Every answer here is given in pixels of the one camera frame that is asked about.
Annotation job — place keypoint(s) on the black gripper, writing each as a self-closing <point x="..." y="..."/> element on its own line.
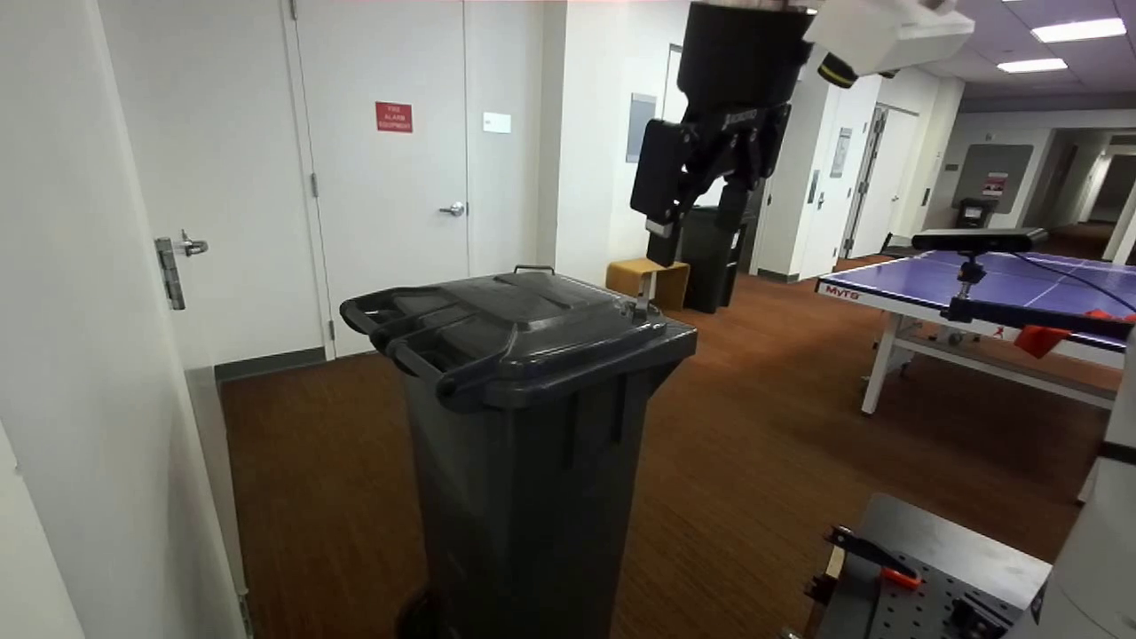
<point x="739" y="55"/>

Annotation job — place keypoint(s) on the black bin lid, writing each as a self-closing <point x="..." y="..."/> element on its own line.
<point x="508" y="333"/>

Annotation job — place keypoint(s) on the small black trash bin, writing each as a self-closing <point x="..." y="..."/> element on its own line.
<point x="710" y="269"/>

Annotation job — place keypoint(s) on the black wheelie bin body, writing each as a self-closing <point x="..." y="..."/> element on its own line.
<point x="535" y="508"/>

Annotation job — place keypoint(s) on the white hallway door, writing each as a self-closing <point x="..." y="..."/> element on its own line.
<point x="890" y="179"/>

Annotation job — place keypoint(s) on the blue ping pong table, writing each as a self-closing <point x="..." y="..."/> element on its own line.
<point x="945" y="286"/>

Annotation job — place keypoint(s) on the red door sign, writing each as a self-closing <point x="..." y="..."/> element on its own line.
<point x="397" y="118"/>

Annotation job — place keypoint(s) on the white door with red sign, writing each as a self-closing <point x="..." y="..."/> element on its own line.
<point x="377" y="237"/>

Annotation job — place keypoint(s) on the ceiling light panel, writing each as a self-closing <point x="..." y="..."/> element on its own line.
<point x="1082" y="29"/>
<point x="1031" y="66"/>

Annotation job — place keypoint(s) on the red ping pong paddle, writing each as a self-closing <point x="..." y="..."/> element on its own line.
<point x="1041" y="339"/>

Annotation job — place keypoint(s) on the black perforated workbench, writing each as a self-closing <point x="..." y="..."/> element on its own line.
<point x="934" y="571"/>

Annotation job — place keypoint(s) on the metal door latch plate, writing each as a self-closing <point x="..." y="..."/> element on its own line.
<point x="167" y="272"/>

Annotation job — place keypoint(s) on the plain white door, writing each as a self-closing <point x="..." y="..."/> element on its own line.
<point x="82" y="356"/>

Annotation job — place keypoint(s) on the grey wall notice panel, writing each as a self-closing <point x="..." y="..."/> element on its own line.
<point x="642" y="127"/>

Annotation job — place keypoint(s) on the small white wall sign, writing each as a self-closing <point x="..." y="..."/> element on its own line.
<point x="500" y="123"/>

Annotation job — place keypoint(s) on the black stereo camera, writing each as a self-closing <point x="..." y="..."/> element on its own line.
<point x="977" y="240"/>

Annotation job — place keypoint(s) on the grey hallway wall panel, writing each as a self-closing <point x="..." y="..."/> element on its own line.
<point x="994" y="173"/>

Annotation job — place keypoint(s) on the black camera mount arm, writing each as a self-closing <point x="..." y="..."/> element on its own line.
<point x="1018" y="309"/>

